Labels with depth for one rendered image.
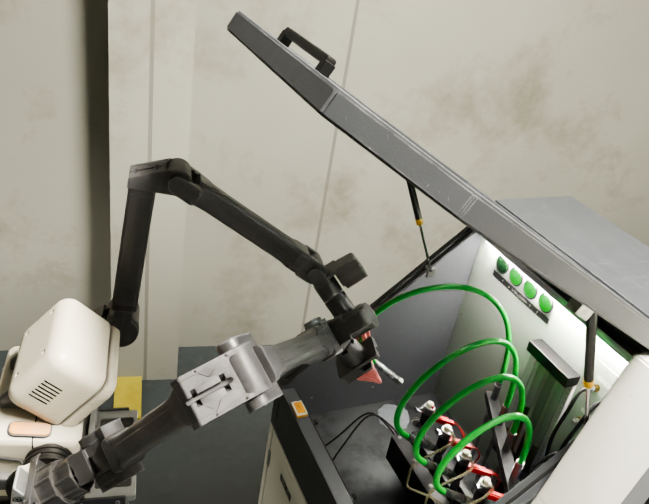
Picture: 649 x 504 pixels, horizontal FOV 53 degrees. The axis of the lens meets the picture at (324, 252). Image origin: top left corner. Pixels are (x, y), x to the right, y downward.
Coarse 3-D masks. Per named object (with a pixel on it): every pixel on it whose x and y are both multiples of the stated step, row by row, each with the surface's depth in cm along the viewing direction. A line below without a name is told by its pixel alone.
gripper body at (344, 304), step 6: (342, 294) 156; (330, 300) 155; (336, 300) 155; (342, 300) 155; (348, 300) 156; (330, 306) 155; (336, 306) 155; (342, 306) 155; (348, 306) 155; (354, 306) 158; (330, 312) 157; (336, 312) 155; (342, 312) 155
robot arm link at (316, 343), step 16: (240, 336) 96; (304, 336) 117; (320, 336) 124; (224, 352) 94; (256, 352) 99; (272, 352) 101; (288, 352) 106; (304, 352) 113; (320, 352) 121; (272, 368) 98; (288, 368) 104; (272, 384) 97; (256, 400) 93; (272, 400) 94
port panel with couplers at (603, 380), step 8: (600, 360) 144; (600, 368) 144; (608, 368) 142; (600, 376) 144; (608, 376) 142; (616, 376) 140; (600, 384) 145; (608, 384) 142; (584, 392) 149; (592, 392) 147; (600, 392) 145; (584, 400) 149; (592, 400) 147; (600, 400) 145; (584, 408) 149; (576, 416) 152; (568, 432) 155; (576, 432) 152
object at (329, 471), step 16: (288, 400) 177; (288, 416) 176; (288, 432) 177; (304, 432) 168; (288, 448) 178; (304, 448) 167; (320, 448) 164; (304, 464) 168; (320, 464) 159; (304, 480) 168; (320, 480) 158; (336, 480) 156; (304, 496) 169; (320, 496) 159; (336, 496) 152
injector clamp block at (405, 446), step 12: (396, 444) 165; (408, 444) 166; (396, 456) 166; (408, 456) 162; (432, 456) 163; (396, 468) 166; (408, 468) 160; (420, 468) 159; (420, 480) 156; (432, 480) 156; (444, 480) 157; (408, 492) 161
